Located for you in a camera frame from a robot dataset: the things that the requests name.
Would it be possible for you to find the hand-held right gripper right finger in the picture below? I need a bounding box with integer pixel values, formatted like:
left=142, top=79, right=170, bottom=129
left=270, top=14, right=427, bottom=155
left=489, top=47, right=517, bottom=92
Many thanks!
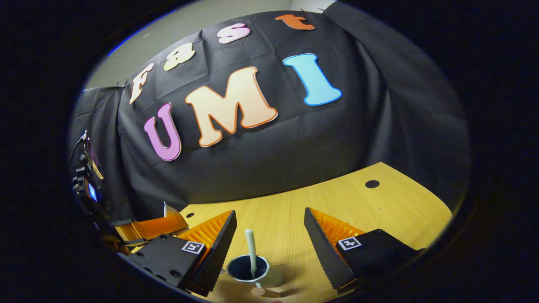
left=304, top=207, right=426, bottom=295

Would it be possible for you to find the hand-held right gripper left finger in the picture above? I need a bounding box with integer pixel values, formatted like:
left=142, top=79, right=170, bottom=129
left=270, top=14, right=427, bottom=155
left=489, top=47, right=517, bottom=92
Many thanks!
left=130, top=210, right=237, bottom=297

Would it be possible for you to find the pale blue cup wooden handle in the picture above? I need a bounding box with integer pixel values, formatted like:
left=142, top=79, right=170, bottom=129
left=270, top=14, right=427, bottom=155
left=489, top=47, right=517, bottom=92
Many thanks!
left=227, top=255, right=299, bottom=298

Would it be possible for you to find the yellow wooden desktop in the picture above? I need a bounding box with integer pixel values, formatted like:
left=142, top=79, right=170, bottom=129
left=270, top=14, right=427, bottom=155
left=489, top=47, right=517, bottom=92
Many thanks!
left=114, top=162, right=453, bottom=303

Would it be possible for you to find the black backdrop cloth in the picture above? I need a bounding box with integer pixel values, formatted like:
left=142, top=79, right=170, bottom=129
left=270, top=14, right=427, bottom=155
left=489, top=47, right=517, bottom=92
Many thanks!
left=67, top=11, right=470, bottom=223

